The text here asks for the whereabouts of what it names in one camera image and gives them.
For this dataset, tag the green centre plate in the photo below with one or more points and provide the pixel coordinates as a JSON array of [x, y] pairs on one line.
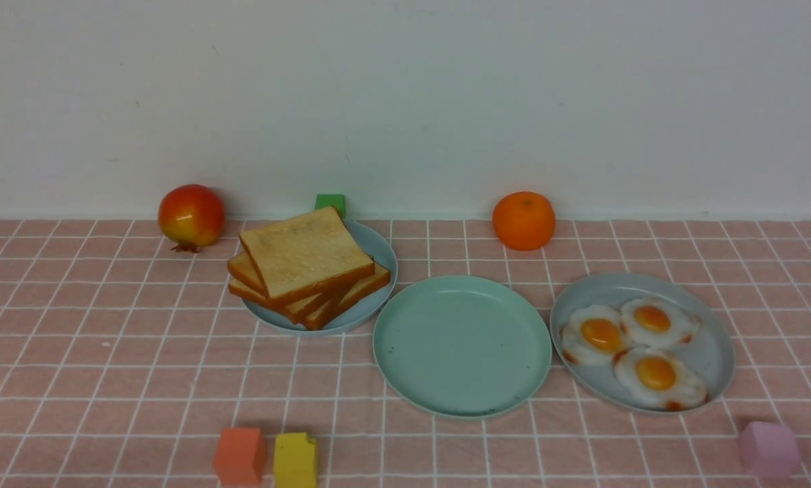
[[462, 347]]

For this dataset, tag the grey blue egg plate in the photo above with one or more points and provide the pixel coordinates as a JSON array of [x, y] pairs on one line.
[[711, 354]]

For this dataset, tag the orange cube block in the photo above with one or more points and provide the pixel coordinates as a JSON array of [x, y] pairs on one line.
[[240, 457]]

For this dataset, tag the pink checkered tablecloth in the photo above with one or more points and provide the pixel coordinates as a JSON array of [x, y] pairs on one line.
[[121, 361]]

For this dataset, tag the fried egg front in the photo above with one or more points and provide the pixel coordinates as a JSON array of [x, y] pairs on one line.
[[658, 379]]

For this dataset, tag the toast slice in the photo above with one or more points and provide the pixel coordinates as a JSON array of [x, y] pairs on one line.
[[241, 268], [241, 290], [306, 254], [340, 300]]

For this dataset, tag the pink house block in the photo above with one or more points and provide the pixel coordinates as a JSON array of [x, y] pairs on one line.
[[769, 450]]

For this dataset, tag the light blue bread plate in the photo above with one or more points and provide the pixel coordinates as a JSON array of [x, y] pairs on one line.
[[372, 242]]

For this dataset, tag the green cube block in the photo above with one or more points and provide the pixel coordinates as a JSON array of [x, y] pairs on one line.
[[336, 201]]

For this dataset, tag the fried egg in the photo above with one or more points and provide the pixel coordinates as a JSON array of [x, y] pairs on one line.
[[658, 379], [593, 336], [653, 322]]

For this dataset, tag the red yellow pomegranate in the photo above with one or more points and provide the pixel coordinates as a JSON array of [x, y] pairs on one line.
[[192, 216]]

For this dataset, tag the orange mandarin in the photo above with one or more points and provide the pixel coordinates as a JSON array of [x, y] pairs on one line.
[[524, 221]]

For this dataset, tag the yellow notched block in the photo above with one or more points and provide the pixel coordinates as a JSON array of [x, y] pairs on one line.
[[296, 460]]

